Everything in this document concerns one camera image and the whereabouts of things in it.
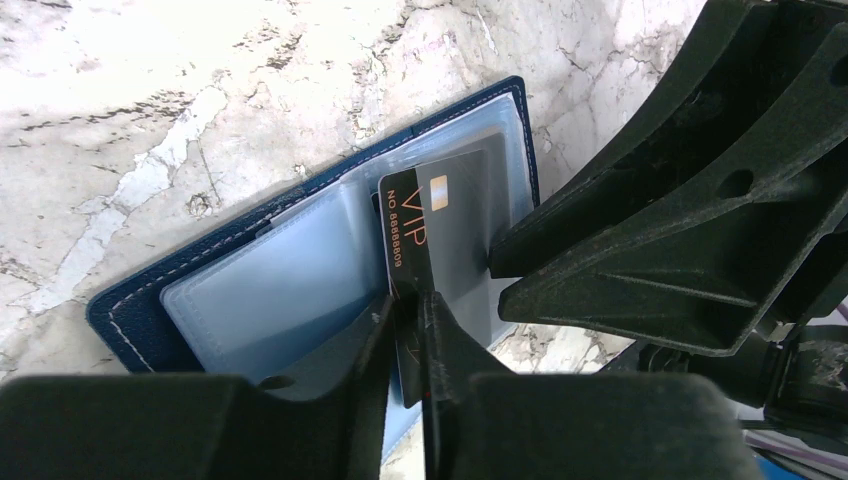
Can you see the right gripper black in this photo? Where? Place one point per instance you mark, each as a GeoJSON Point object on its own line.
{"type": "Point", "coordinates": [754, 230]}

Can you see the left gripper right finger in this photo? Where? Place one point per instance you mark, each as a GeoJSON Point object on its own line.
{"type": "Point", "coordinates": [484, 421]}

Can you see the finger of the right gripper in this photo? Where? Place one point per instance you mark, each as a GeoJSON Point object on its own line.
{"type": "Point", "coordinates": [739, 57]}

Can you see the blue card holder wallet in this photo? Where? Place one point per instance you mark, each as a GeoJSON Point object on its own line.
{"type": "Point", "coordinates": [261, 291]}

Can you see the black VIP credit card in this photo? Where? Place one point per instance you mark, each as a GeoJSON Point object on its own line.
{"type": "Point", "coordinates": [434, 221]}

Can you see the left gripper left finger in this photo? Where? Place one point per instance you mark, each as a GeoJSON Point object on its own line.
{"type": "Point", "coordinates": [321, 418]}

